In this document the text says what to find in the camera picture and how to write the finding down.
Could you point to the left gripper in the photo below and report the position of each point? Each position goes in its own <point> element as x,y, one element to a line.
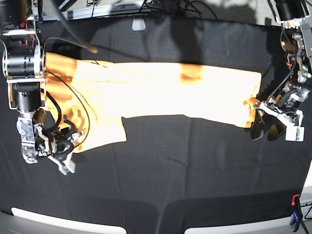
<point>284,107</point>

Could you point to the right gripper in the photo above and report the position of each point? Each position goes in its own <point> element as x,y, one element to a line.
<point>57,145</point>

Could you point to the yellow t-shirt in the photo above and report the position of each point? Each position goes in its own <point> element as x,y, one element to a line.
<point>96,95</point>

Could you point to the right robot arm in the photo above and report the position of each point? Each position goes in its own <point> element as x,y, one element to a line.
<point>23,61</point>

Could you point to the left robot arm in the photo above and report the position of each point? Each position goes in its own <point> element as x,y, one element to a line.
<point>296,42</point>

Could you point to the red black bar clamp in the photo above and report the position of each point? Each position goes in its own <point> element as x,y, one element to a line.
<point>296,213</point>

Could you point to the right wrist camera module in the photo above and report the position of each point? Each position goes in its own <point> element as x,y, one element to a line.
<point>67,166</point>

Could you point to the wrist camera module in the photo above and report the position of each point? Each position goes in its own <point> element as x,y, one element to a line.
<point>295,133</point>
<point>67,166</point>

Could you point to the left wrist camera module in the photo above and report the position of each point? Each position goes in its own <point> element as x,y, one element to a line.
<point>295,133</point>

